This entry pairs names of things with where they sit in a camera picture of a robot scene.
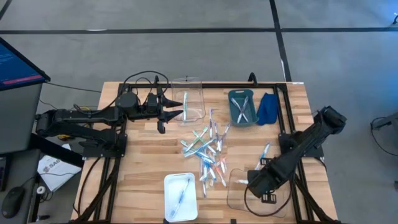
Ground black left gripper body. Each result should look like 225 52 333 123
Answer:
145 84 167 136

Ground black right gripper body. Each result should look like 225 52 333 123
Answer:
259 157 295 205

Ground wide clear plastic bin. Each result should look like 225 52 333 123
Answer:
226 168 289 218

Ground purple toothbrush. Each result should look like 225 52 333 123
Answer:
208 108 215 140
236 95 249 124
214 122 223 154
221 122 232 143
230 96 249 124

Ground narrow clear plastic bin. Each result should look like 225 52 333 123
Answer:
170 77 206 126

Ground teal plastic bin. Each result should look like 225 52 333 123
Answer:
228 89 259 128

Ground blue cloth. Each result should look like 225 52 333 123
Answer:
256 92 280 126

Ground white plastic bin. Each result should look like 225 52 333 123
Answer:
164 172 199 222

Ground white paper sheet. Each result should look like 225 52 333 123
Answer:
37 143 83 193

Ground grey stand leg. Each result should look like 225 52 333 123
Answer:
370 111 398 131

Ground black computer monitor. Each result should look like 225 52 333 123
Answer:
0 36 51 92

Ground black keyboard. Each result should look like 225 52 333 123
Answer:
0 156 9 192

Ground black computer mouse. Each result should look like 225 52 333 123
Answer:
1 185 25 219

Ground black floor cables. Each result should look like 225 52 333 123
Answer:
34 81 103 110

